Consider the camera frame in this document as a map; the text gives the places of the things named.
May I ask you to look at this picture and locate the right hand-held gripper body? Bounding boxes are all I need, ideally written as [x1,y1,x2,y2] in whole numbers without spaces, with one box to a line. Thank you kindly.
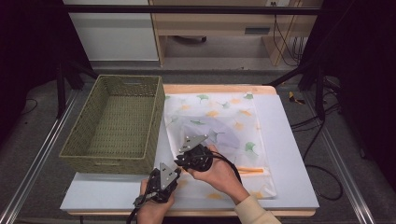
[178,133,215,173]

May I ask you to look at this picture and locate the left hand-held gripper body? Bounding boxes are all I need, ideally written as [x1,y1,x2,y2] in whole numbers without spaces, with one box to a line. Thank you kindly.
[134,161,179,208]

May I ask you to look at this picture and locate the leaf-print mesh laundry bag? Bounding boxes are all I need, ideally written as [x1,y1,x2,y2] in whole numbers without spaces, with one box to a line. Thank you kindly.
[163,91,277,201]

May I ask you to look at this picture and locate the green woven basket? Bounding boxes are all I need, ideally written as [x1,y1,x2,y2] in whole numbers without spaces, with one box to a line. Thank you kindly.
[59,74,166,175]

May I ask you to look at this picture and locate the person's right hand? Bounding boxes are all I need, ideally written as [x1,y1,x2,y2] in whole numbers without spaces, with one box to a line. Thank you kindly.
[187,145,251,205]

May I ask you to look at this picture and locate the person's left hand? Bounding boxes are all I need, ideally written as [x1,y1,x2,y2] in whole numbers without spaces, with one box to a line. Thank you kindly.
[136,179,177,224]

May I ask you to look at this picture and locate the yellow and black tool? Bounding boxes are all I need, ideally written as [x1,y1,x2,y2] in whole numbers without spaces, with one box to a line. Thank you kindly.
[288,91,306,105]

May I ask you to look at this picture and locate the black metal stand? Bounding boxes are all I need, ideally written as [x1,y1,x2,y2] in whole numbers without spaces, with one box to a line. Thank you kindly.
[55,59,99,119]
[267,59,328,121]

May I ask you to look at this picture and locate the wooden desk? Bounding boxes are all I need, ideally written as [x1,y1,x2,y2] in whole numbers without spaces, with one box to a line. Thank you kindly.
[148,0,325,67]

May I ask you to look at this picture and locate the white cabinet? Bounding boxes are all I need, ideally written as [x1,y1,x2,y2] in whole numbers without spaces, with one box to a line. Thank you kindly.
[62,0,160,62]

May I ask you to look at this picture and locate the black horizontal bar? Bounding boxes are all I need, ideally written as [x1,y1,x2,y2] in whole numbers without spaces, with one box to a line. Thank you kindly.
[60,4,325,16]

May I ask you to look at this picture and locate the black curtain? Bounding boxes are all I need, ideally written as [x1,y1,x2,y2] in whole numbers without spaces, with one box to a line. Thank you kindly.
[298,0,396,190]
[0,0,92,141]

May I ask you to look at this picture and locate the left hand-held gripper cable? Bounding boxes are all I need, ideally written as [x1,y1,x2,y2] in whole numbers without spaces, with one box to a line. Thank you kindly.
[125,194,150,224]

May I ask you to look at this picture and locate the looped black floor cable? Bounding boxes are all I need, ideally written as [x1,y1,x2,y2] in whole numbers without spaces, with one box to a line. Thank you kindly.
[303,120,344,202]

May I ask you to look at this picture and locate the bundle of black floor cables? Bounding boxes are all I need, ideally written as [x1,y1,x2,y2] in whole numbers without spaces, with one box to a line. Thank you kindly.
[290,102,342,133]

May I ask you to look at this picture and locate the aluminium rail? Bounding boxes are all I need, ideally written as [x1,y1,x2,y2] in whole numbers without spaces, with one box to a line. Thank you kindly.
[0,90,78,224]
[303,91,376,224]

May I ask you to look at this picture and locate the hanging black cables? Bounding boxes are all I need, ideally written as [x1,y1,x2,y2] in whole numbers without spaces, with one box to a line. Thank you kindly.
[272,13,304,67]

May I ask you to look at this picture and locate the thin black floor cable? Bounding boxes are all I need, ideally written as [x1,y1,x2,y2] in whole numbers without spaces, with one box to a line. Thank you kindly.
[18,98,39,118]

